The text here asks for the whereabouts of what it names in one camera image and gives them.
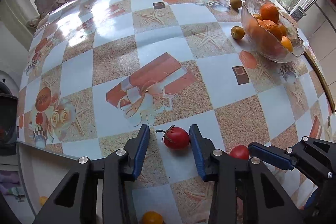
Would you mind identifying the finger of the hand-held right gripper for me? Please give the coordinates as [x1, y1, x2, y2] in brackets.
[304, 186, 336, 224]
[248, 136, 336, 189]

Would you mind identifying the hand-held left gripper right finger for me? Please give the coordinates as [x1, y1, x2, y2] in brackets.
[189, 124, 306, 224]

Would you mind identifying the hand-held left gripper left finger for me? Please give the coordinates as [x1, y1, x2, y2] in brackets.
[33, 124, 151, 224]

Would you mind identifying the red cherry tomato with stem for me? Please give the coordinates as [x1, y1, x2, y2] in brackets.
[155, 125, 190, 149]

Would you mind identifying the clear glass bowl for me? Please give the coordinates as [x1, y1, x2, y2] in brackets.
[241, 0, 305, 64]

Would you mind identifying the printed checkered tablecloth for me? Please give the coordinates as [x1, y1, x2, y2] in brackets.
[17, 0, 336, 224]

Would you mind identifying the purple cloth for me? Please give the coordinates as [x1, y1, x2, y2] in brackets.
[0, 170, 21, 197]

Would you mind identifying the pile of oranges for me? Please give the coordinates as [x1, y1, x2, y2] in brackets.
[247, 3, 294, 55]

